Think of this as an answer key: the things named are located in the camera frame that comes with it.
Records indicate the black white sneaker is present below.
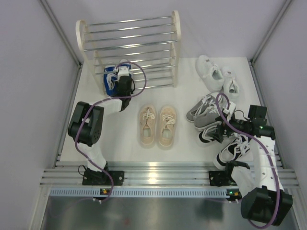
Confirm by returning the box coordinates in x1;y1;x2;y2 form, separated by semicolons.
198;124;246;146
213;136;250;170

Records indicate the cream and chrome shoe rack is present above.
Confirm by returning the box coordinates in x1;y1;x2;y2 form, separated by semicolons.
75;10;181;94

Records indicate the white sneaker right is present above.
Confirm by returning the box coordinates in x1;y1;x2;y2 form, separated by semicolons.
221;66;240;103

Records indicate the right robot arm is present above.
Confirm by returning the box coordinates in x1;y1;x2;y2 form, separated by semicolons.
209;102;293;229

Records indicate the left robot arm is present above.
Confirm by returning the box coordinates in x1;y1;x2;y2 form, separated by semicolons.
68;75;135;185

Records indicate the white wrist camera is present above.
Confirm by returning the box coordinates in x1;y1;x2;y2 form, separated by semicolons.
115;64;131;80
222;102;236;120

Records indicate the beige lace sneaker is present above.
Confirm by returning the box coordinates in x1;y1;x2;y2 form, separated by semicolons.
139;104;156;148
158;105;177;149

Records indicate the grey canvas sneaker front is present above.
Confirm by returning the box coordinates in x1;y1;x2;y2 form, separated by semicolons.
194;104;220;131

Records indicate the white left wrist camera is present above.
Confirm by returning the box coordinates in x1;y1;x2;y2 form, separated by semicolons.
115;64;131;80

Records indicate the grey canvas sneaker back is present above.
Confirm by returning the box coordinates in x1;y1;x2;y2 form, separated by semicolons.
186;92;218;122

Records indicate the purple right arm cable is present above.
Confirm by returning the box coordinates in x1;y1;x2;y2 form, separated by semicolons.
215;93;281;228

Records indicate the aluminium mounting rail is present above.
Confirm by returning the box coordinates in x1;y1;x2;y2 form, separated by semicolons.
39;161;300;187

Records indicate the perforated cable duct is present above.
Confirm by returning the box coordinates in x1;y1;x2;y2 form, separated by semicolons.
49;187;240;198

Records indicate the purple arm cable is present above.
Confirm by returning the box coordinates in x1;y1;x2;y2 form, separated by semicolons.
215;93;281;228
75;61;147;204

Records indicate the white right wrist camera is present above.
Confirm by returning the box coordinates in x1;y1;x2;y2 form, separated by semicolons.
222;102;236;120

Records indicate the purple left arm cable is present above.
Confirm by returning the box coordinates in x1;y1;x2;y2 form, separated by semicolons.
75;61;147;204

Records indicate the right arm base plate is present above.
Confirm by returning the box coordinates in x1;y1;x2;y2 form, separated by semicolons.
209;171;237;187

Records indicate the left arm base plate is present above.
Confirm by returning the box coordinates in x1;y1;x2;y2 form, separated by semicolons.
82;169;124;186

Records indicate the white sneaker left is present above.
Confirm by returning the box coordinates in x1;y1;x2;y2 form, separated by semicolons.
195;55;224;92

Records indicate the grey canvas sneaker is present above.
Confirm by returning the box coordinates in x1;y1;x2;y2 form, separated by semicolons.
194;104;220;131
186;92;218;122

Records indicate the black white sneaker upper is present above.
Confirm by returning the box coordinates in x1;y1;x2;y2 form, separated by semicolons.
198;124;246;146

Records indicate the black white sneaker lower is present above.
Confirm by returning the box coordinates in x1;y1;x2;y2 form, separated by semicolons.
213;136;250;170

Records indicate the blue canvas sneaker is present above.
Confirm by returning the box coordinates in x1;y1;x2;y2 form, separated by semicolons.
118;59;132;70
103;63;118;97

